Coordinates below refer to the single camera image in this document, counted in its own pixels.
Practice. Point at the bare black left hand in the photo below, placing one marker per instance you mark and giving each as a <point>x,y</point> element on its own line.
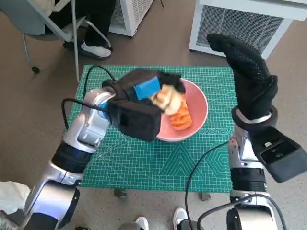
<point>139,83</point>

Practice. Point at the black knitted gloved right hand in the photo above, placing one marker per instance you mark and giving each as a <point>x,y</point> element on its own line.
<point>251,81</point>

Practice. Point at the round pale toy bun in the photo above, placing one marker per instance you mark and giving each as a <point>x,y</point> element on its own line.
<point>168,100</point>

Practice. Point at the long orange toy bread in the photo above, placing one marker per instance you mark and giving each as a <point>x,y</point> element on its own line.
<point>182,119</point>

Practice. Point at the pink bowl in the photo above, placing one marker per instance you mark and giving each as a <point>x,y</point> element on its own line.
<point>196,112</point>

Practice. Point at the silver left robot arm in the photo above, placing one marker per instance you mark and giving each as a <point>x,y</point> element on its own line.
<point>84,129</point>

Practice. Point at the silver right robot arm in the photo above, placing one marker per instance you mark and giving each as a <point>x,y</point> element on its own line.
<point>247,177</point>

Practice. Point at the white cabinet with grille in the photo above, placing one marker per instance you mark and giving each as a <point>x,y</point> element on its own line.
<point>239,24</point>

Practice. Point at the small white cabinet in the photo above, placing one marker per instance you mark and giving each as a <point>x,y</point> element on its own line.
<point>134,16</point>

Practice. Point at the seated person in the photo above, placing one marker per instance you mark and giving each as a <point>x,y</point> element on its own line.
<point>98,19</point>

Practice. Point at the green cutting mat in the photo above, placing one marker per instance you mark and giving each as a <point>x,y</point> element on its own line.
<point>144,165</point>

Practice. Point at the grey table foot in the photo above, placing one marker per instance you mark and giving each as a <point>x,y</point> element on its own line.
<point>205,197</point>
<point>120,193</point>

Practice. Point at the grey chair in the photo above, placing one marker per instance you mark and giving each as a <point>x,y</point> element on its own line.
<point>24,19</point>

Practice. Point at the person with white shoes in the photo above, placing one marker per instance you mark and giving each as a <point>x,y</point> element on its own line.
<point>180,216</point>

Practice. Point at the white crumpled cloth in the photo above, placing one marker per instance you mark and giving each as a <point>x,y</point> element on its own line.
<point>12,196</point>

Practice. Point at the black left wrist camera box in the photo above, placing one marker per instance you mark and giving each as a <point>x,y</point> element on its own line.
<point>134,119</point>

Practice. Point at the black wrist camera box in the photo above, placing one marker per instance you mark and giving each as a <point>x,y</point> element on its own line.
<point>280,155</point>
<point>134,119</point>

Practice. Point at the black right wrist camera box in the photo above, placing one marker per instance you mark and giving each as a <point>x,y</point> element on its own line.
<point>280,155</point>

